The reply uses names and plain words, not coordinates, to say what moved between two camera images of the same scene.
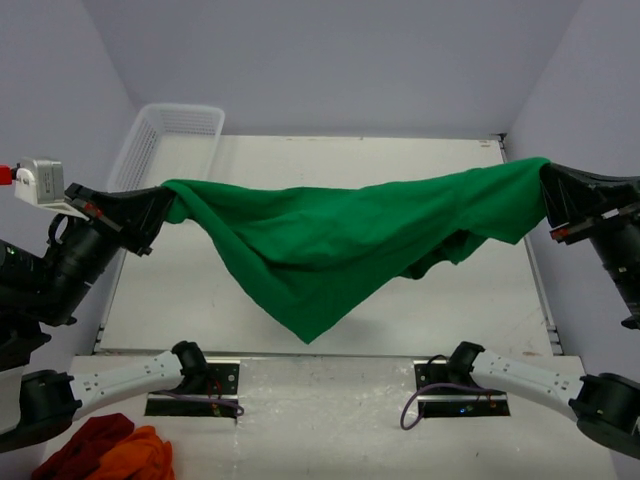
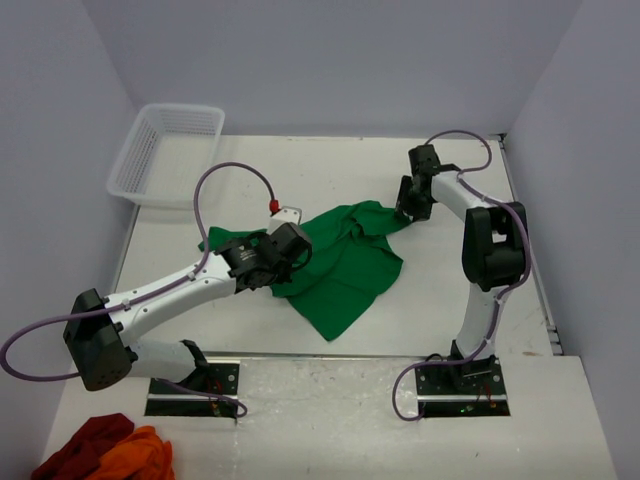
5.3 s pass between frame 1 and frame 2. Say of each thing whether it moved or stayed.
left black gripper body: moved
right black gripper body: moved
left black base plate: stayed
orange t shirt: stayed
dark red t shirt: stayed
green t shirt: moved
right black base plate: stayed
